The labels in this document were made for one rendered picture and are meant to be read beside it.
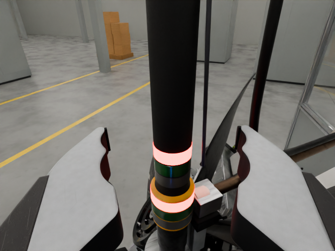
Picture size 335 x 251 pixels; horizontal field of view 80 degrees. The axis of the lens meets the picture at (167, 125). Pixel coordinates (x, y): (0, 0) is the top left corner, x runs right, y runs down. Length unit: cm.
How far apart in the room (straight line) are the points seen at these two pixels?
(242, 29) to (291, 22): 692
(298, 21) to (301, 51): 63
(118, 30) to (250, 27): 698
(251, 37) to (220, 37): 515
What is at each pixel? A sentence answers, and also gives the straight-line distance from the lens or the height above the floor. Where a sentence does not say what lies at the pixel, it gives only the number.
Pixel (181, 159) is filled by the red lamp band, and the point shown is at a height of 144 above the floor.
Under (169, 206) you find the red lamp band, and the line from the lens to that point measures 19.
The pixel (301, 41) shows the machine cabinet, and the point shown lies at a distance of 563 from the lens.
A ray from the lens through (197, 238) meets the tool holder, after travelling 27.
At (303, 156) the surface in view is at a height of 137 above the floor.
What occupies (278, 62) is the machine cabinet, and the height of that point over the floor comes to 49.
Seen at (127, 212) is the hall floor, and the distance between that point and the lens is 198.
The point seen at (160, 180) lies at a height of 142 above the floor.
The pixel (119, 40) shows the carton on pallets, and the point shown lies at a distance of 828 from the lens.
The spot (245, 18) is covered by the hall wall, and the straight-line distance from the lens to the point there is 1232.
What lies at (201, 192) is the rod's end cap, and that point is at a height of 137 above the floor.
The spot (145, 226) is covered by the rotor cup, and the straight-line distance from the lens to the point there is 40.
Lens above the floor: 154
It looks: 29 degrees down
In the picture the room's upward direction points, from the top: 1 degrees counter-clockwise
